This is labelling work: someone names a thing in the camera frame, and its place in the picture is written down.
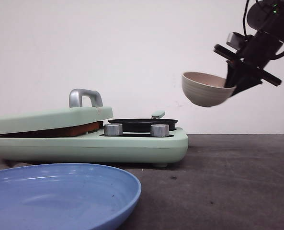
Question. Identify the black frying pan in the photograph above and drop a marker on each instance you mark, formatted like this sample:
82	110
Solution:
143	125

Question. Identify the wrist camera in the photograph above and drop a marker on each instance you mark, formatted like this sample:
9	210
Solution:
236	40

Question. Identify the breakfast maker lid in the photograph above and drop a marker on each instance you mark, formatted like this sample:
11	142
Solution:
85	107

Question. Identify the blue plate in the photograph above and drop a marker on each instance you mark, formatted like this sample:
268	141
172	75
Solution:
66	196

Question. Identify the bread slice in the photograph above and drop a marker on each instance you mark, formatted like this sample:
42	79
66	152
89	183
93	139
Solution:
72	131
95	126

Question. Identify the mint green breakfast maker base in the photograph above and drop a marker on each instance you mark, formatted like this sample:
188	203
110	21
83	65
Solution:
96	147

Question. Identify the beige ribbed bowl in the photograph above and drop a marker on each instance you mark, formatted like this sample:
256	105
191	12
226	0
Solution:
205	90

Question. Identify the silver knob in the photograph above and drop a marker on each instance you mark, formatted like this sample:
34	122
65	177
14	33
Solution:
159	130
113	130

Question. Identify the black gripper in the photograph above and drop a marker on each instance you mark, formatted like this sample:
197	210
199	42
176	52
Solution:
245	67

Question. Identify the right silver knob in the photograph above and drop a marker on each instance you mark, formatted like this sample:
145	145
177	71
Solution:
159	130

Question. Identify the left silver knob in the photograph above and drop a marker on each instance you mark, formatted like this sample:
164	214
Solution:
113	130

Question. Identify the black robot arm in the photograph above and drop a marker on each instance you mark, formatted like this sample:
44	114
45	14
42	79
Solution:
266	15

